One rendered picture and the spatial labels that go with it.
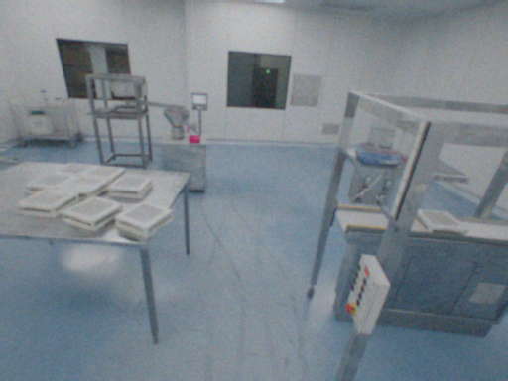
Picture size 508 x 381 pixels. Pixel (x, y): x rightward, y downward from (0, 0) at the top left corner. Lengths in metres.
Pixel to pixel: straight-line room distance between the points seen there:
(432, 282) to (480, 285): 0.33
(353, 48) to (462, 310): 5.86
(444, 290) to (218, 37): 5.83
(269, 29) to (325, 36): 1.25
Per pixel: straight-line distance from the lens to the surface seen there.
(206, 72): 6.64
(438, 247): 2.20
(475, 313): 2.82
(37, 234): 1.97
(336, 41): 7.18
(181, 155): 4.02
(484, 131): 1.10
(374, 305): 1.17
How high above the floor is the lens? 1.83
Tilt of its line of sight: 26 degrees down
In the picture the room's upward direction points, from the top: 4 degrees clockwise
